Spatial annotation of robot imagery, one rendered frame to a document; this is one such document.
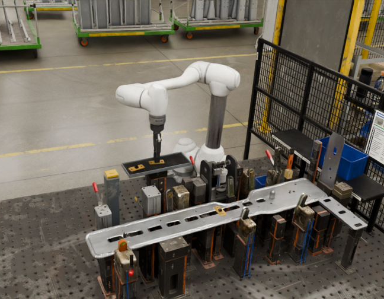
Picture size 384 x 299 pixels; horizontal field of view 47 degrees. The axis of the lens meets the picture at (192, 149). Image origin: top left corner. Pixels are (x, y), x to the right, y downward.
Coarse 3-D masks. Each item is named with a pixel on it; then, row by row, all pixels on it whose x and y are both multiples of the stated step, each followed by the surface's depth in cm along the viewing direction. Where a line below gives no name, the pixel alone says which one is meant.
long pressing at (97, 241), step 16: (256, 192) 253; (288, 192) 254; (304, 192) 255; (320, 192) 256; (192, 208) 236; (208, 208) 237; (224, 208) 238; (240, 208) 238; (256, 208) 239; (272, 208) 240; (288, 208) 241; (128, 224) 221; (144, 224) 222; (160, 224) 222; (192, 224) 224; (208, 224) 224; (96, 240) 209; (128, 240) 210; (144, 240) 211; (160, 240) 212; (96, 256) 200
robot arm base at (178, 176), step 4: (168, 172) 311; (172, 172) 305; (176, 172) 304; (192, 172) 307; (168, 176) 304; (172, 176) 306; (176, 176) 305; (180, 176) 304; (184, 176) 304; (188, 176) 306; (192, 176) 307; (176, 180) 303; (180, 180) 302
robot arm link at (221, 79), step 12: (216, 72) 263; (228, 72) 262; (216, 84) 265; (228, 84) 263; (216, 96) 270; (216, 108) 274; (216, 120) 278; (216, 132) 282; (204, 144) 293; (216, 144) 287; (204, 156) 289; (216, 156) 288
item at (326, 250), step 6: (330, 216) 245; (330, 222) 247; (330, 228) 250; (324, 234) 253; (330, 234) 253; (324, 240) 254; (330, 240) 256; (324, 246) 257; (324, 252) 255; (330, 252) 255
